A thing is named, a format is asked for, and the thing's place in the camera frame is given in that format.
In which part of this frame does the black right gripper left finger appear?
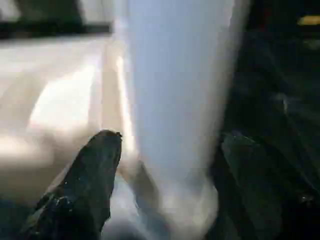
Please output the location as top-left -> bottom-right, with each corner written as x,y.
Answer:
19,129 -> 123,240

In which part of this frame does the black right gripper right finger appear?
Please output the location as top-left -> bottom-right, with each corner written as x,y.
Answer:
216,133 -> 320,240

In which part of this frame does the white plastic table top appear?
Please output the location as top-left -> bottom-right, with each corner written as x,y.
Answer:
0,32 -> 141,240

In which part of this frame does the white plastic table leg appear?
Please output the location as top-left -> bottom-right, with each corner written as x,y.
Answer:
109,0 -> 245,240

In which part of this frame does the black work mat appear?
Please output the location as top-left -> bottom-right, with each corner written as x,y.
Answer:
0,14 -> 320,240

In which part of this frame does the white glass-door cabinet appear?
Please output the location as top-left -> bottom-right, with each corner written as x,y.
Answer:
0,0 -> 114,26

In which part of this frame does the small yellow object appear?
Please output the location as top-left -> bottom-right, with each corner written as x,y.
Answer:
296,16 -> 320,26

